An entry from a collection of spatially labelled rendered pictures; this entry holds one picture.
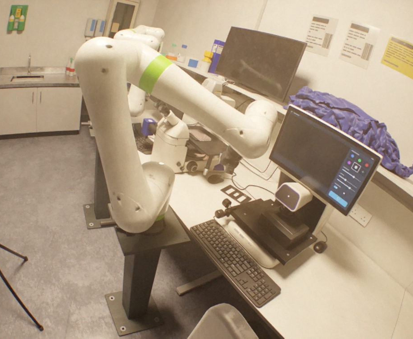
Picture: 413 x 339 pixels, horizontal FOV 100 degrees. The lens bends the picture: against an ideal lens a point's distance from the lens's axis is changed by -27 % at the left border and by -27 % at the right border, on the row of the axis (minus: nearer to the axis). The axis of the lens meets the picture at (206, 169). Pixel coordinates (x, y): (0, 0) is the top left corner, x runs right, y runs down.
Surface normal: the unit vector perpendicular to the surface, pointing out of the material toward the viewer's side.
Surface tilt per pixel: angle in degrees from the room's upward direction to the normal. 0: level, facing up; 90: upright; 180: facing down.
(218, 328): 90
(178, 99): 99
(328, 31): 90
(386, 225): 90
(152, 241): 0
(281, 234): 90
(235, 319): 8
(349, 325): 0
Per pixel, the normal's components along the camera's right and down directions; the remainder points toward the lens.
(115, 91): 0.76, 0.28
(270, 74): -0.75, 0.04
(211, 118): -0.19, 0.44
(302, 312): 0.28, -0.84
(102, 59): 0.48, 0.34
